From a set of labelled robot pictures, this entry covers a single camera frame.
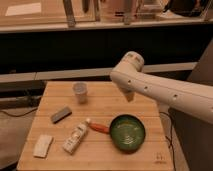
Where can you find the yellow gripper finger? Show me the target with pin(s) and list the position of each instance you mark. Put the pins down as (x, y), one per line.
(129, 95)

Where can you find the white ceramic cup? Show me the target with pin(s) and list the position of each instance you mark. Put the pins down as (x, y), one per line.
(80, 91)

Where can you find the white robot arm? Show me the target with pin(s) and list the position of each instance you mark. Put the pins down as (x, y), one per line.
(190, 98)

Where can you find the grey sharpening block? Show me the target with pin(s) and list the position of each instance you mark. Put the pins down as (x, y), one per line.
(60, 115)

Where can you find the white lotion bottle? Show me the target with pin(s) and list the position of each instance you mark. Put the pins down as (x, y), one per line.
(77, 135)

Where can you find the white paper sheet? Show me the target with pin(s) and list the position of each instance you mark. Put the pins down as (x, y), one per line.
(23, 9)

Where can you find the green pan orange handle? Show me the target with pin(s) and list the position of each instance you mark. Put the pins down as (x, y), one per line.
(126, 131)

